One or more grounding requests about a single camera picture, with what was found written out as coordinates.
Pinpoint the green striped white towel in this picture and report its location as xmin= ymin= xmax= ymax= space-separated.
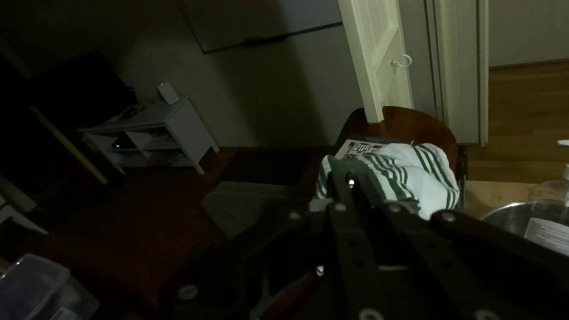
xmin=310 ymin=138 xmax=464 ymax=222

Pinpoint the small white box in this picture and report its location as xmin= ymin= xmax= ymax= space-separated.
xmin=155 ymin=80 xmax=183 ymax=108

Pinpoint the white door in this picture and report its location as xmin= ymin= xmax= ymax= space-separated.
xmin=336 ymin=0 xmax=416 ymax=124

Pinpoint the white shelf unit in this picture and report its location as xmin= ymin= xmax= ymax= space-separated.
xmin=78 ymin=96 xmax=221 ymax=177

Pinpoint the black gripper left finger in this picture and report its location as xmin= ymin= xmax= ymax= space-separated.
xmin=155 ymin=169 xmax=388 ymax=320

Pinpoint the aluminium foil tray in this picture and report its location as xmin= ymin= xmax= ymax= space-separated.
xmin=0 ymin=252 xmax=102 ymax=320

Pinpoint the wooden stick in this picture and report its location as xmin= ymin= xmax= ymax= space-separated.
xmin=27 ymin=105 xmax=112 ymax=186

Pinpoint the stainless steel pot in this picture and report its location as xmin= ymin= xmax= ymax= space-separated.
xmin=480 ymin=199 xmax=569 ymax=257

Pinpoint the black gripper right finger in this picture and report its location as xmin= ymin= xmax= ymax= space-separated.
xmin=354 ymin=170 xmax=569 ymax=320

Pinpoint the white door frame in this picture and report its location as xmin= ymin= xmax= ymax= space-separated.
xmin=422 ymin=0 xmax=493 ymax=147

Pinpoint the dark wooden counter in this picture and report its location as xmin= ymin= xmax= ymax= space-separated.
xmin=41 ymin=105 xmax=471 ymax=313

